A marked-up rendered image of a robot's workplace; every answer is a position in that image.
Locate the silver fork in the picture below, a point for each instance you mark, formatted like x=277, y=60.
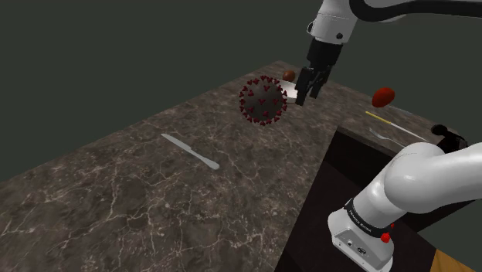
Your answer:
x=384, y=137

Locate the silver knife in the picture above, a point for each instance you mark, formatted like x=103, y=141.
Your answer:
x=190, y=150

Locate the brown egg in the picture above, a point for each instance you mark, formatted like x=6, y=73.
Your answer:
x=289, y=75

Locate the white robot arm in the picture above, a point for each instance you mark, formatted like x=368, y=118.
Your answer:
x=414, y=180

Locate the grey ball with red spikes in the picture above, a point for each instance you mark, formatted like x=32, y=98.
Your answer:
x=263, y=100

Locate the dark robot stand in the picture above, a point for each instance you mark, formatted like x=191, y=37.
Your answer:
x=327, y=196

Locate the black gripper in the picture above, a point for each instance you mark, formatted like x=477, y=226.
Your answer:
x=322, y=54

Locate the red egg-shaped object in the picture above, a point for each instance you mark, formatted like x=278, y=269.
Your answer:
x=383, y=97

